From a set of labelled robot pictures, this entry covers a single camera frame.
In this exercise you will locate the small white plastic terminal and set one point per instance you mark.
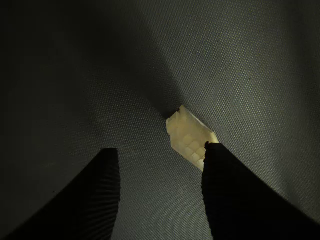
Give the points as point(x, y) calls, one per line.
point(185, 132)

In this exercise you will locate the dark grey mat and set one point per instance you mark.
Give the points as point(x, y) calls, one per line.
point(225, 62)

